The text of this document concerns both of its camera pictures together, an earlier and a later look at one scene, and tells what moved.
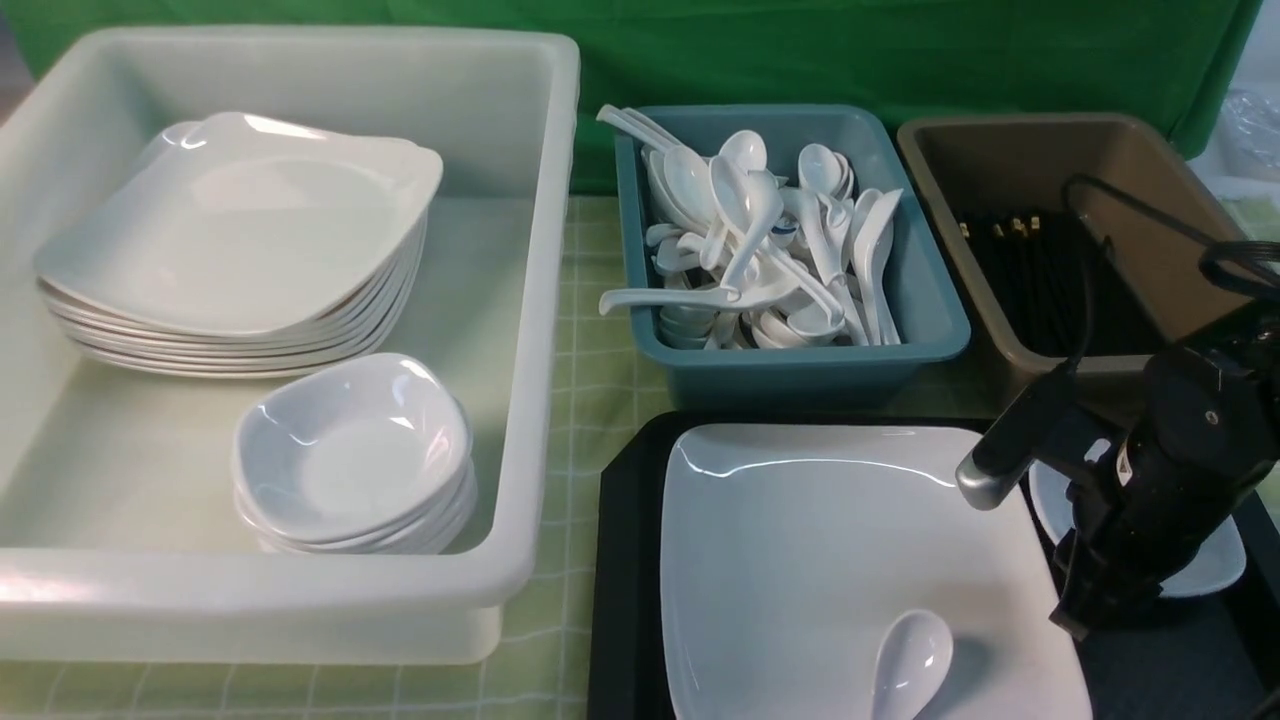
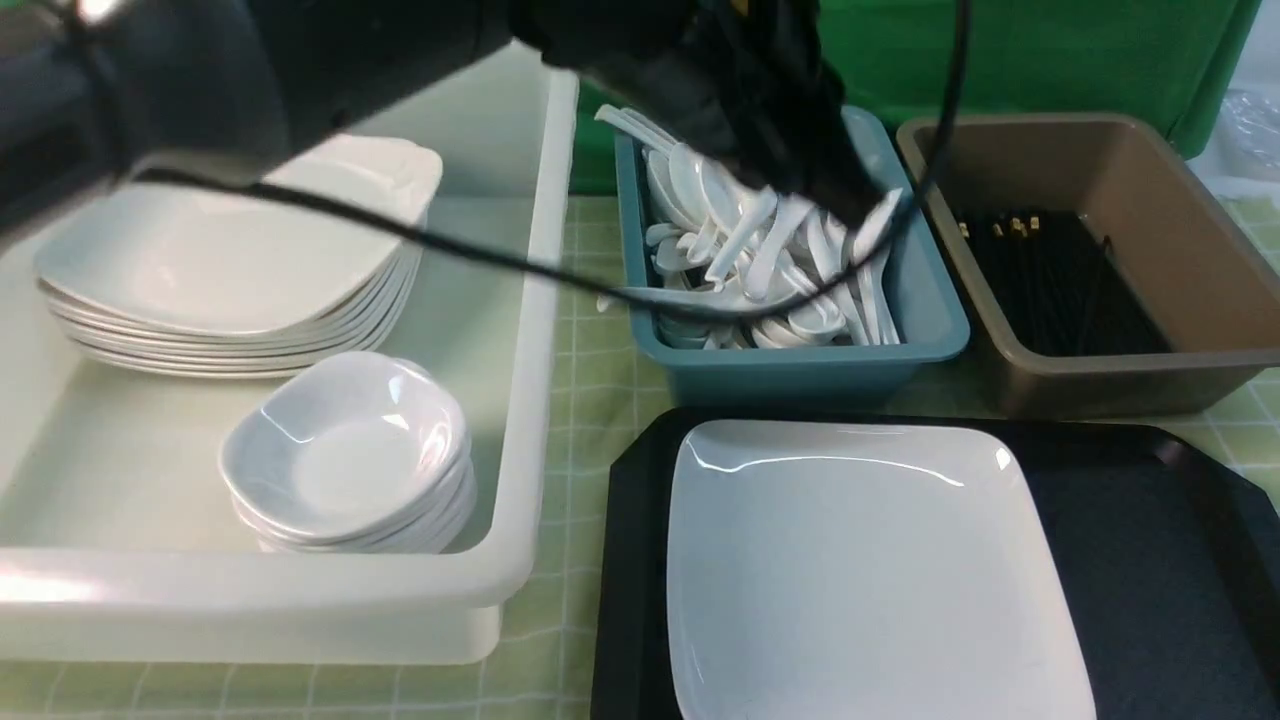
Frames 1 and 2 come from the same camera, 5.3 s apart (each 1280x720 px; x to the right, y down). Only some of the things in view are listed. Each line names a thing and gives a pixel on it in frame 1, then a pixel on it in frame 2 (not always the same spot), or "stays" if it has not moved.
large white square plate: [789, 550] stays
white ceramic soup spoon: [913, 663] to [791, 211]
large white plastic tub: [119, 539] stays
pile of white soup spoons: [757, 260] stays
